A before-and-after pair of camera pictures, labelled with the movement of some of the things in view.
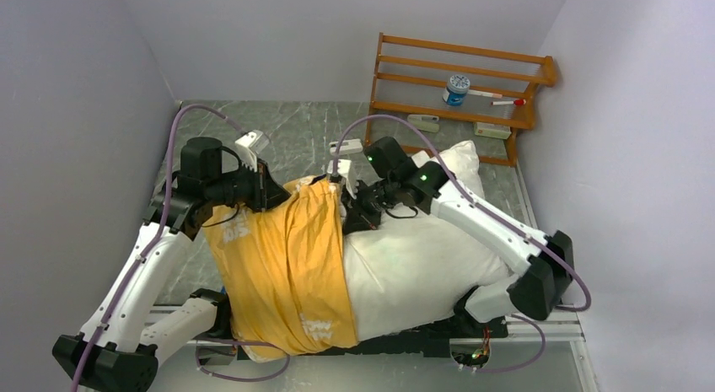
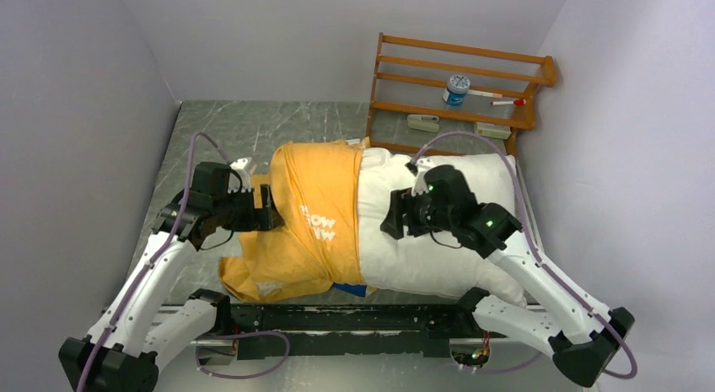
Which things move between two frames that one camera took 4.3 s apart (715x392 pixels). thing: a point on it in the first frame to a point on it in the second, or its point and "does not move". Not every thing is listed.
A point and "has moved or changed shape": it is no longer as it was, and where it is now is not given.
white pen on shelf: [485, 93] does not move
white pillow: [409, 274] has moved or changed shape
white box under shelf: [491, 130] does not move
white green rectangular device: [425, 122] does not move
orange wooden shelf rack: [486, 88] does not move
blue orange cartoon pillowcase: [284, 271] has moved or changed shape
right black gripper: [358, 218] to [399, 205]
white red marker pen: [515, 102] does not move
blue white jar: [457, 88] does not move
